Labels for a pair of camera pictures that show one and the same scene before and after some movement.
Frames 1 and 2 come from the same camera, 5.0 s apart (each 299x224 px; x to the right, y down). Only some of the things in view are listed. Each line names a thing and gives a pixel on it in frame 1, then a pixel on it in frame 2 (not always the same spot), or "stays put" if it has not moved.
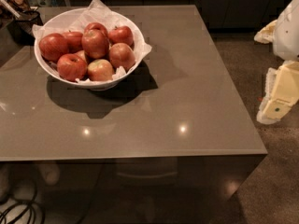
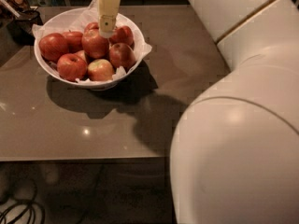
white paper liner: (94, 10) stays put
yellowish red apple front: (100, 70) stays put
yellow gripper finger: (281, 92) → (108, 3)
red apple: (95, 40) stays put
